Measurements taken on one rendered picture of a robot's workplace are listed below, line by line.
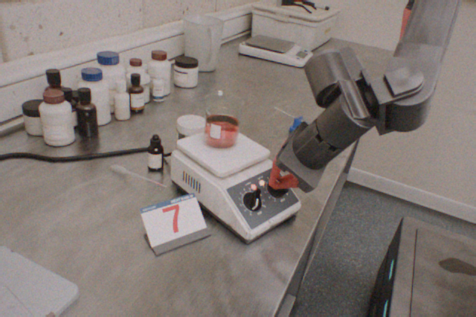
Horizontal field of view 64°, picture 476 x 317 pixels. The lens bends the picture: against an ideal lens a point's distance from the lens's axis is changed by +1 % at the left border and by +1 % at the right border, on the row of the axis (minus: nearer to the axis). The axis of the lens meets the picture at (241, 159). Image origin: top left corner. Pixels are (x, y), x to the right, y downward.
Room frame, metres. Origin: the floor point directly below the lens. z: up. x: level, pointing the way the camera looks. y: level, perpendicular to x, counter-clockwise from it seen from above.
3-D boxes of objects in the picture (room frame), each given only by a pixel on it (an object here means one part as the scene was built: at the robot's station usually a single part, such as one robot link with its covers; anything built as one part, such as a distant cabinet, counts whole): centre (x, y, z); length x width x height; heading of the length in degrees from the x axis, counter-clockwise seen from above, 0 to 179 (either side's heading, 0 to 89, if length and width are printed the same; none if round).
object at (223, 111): (0.57, 0.04, 0.88); 0.07 x 0.06 x 0.08; 27
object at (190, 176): (0.54, 0.01, 0.79); 0.22 x 0.13 x 0.08; 49
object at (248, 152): (0.55, 0.03, 0.83); 0.12 x 0.12 x 0.01; 49
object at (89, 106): (0.68, 0.33, 0.80); 0.04 x 0.04 x 0.10
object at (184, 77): (1.04, 0.19, 0.79); 0.07 x 0.07 x 0.07
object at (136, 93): (0.83, 0.27, 0.79); 0.04 x 0.04 x 0.09
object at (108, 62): (0.82, 0.33, 0.81); 0.07 x 0.07 x 0.13
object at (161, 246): (0.43, 0.08, 0.77); 0.09 x 0.06 x 0.04; 129
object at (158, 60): (0.95, 0.25, 0.80); 0.06 x 0.06 x 0.11
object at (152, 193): (0.50, 0.13, 0.76); 0.06 x 0.06 x 0.02
